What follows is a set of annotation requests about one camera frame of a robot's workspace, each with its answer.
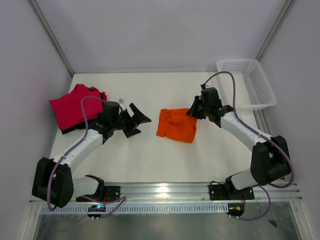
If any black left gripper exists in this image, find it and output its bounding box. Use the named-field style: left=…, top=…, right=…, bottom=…
left=111, top=103, right=151, bottom=138

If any orange t shirt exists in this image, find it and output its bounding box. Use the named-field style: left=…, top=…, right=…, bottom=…
left=156, top=108, right=198, bottom=143

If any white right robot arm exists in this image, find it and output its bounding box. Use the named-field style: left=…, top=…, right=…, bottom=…
left=186, top=87, right=294, bottom=200

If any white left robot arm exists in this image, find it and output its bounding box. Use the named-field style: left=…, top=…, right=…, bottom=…
left=31, top=101, right=151, bottom=212

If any red folded t shirt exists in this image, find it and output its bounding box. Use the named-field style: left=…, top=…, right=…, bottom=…
left=88, top=86, right=107, bottom=101

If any white plastic basket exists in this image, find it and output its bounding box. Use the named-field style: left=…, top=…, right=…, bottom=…
left=216, top=58, right=277, bottom=111

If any pink folded t shirt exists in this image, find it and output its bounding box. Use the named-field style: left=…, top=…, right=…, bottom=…
left=48, top=83, right=104, bottom=131

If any left controller board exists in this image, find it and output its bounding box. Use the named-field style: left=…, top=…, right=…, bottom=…
left=87, top=204, right=106, bottom=218

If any controller board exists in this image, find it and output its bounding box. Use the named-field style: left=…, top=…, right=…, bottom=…
left=226, top=204, right=245, bottom=218
left=87, top=204, right=106, bottom=218

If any right controller board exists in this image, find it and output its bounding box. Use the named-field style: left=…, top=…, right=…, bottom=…
left=226, top=204, right=245, bottom=218

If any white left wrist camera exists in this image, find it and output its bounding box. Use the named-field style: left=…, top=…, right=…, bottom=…
left=117, top=98, right=125, bottom=109

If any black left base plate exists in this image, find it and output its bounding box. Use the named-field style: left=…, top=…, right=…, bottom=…
left=75, top=185, right=121, bottom=202

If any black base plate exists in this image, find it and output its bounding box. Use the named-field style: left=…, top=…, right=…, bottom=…
left=75, top=185, right=121, bottom=202
left=208, top=183, right=255, bottom=201

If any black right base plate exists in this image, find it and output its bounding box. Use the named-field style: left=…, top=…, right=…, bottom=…
left=208, top=183, right=255, bottom=201

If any slotted grey cable duct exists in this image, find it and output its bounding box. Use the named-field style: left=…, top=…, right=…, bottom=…
left=39, top=202, right=228, bottom=215

